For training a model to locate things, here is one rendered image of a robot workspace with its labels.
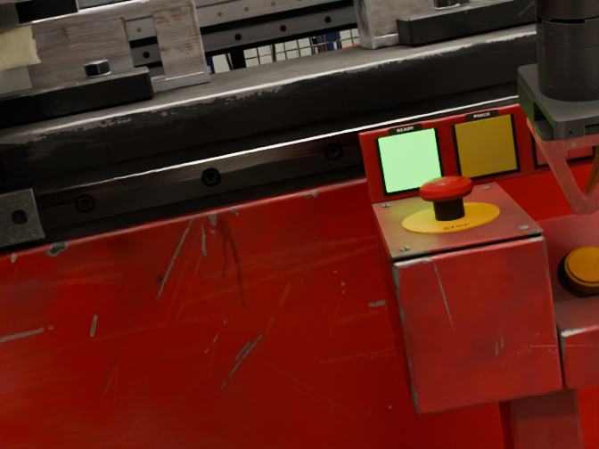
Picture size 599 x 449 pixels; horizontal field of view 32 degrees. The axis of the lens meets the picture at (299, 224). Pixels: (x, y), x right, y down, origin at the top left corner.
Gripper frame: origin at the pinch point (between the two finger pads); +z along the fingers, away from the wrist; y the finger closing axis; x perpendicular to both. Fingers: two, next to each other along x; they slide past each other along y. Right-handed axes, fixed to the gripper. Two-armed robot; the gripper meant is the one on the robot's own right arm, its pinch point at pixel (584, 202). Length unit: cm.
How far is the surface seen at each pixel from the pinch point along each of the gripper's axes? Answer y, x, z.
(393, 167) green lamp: 10.4, 12.4, 0.0
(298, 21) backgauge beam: 66, 18, 4
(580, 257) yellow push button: 1.0, 0.1, 5.3
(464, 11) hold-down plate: 36.9, 1.1, -3.0
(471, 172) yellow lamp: 10.1, 6.2, 1.4
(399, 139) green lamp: 11.0, 11.6, -2.2
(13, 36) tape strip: 38, 47, -8
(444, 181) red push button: 2.1, 9.6, -2.5
